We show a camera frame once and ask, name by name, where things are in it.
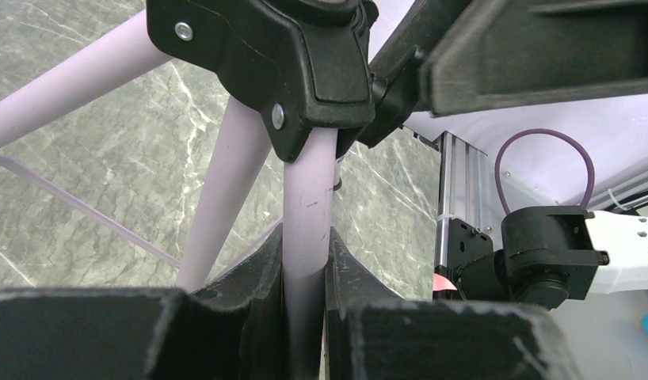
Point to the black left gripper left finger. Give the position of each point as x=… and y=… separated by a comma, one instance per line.
x=231, y=329

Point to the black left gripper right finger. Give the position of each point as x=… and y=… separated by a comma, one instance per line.
x=373, y=333

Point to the lilac music stand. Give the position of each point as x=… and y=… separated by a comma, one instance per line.
x=302, y=93

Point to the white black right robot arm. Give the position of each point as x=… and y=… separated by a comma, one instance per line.
x=566, y=297

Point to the black right arm gripper finger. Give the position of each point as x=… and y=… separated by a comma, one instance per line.
x=484, y=55

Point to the silver aluminium rail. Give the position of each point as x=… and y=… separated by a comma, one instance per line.
x=460, y=178

